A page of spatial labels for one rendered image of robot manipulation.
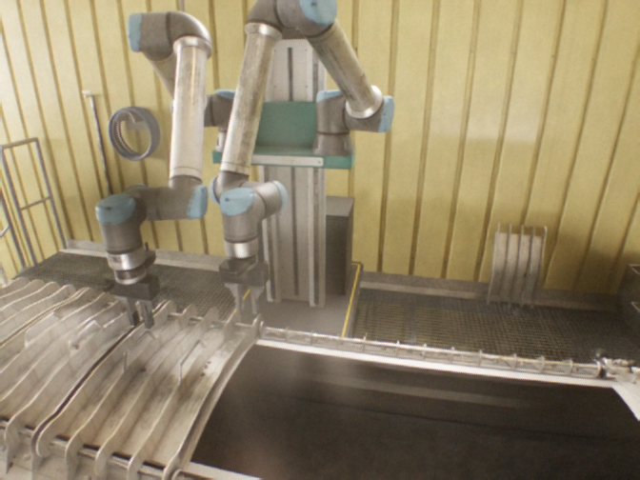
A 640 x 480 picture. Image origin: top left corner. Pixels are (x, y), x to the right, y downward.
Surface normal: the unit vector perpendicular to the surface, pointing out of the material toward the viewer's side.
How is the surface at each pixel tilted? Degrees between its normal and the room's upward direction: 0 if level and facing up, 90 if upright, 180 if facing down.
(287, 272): 90
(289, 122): 90
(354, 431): 69
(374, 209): 88
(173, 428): 11
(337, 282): 90
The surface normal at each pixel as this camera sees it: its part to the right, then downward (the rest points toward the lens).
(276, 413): -0.20, 0.10
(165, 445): -0.05, -0.77
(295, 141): -0.20, 0.41
